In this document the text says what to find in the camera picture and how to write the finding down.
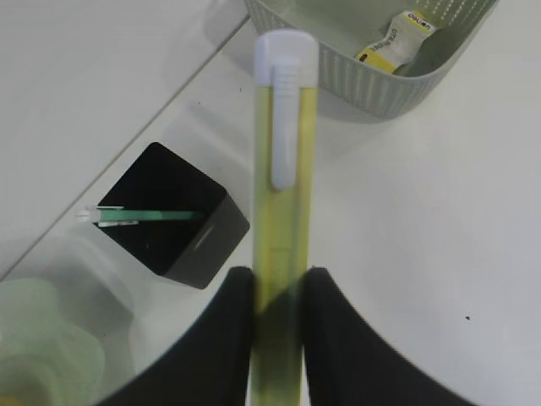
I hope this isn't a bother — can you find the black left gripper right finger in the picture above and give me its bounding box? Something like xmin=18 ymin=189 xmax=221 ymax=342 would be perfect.
xmin=301 ymin=267 xmax=469 ymax=405

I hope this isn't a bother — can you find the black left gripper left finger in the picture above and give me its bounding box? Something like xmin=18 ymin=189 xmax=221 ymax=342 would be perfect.
xmin=100 ymin=266 xmax=254 ymax=405

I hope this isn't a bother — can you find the teal utility knife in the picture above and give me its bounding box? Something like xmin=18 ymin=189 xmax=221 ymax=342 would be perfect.
xmin=75 ymin=206 xmax=205 ymax=228

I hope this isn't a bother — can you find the yellow utility knife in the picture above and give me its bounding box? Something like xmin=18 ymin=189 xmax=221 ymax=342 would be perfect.
xmin=249 ymin=29 xmax=319 ymax=405

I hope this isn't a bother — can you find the black square pen holder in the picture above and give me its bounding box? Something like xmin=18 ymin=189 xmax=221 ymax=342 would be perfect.
xmin=98 ymin=142 xmax=249 ymax=289

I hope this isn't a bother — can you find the green wavy glass plate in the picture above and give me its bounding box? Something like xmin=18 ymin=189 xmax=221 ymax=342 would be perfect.
xmin=1 ymin=278 xmax=105 ymax=405

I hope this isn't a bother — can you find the green woven plastic basket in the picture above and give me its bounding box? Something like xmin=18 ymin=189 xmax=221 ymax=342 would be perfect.
xmin=245 ymin=0 xmax=496 ymax=119

